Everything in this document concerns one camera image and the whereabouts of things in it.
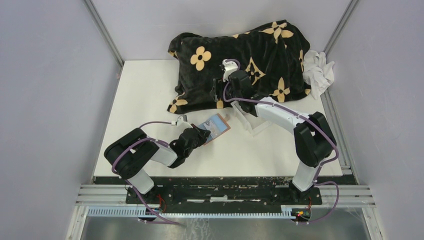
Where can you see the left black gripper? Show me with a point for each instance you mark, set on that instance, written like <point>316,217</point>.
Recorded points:
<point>202,133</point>

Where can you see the silver VIP credit card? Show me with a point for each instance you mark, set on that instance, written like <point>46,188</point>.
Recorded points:
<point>212,127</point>

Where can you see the white plastic card tray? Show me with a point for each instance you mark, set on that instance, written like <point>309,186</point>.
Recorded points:
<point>253,125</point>

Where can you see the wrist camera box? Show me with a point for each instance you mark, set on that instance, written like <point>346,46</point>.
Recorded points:
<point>229,66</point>
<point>182,122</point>

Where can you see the white crumpled cloth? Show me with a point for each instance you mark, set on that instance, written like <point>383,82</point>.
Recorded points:
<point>318,73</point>

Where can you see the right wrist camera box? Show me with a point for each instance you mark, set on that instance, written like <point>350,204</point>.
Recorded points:
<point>229,66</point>

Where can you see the black floral plush blanket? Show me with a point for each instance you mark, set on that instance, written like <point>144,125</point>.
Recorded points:
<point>271,54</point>

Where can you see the tan leather card holder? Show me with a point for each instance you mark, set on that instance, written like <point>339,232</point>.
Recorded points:
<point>222,124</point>

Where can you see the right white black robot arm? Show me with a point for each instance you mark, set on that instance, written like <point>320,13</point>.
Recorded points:
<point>313,138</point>

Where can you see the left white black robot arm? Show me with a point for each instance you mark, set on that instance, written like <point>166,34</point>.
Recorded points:
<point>129,154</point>

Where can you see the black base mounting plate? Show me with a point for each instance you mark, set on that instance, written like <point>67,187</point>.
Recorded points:
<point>216,195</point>

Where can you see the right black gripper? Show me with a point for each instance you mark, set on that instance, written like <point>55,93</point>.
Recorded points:
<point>217,85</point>

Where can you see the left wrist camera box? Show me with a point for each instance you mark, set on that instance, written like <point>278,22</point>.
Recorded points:
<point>182,122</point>

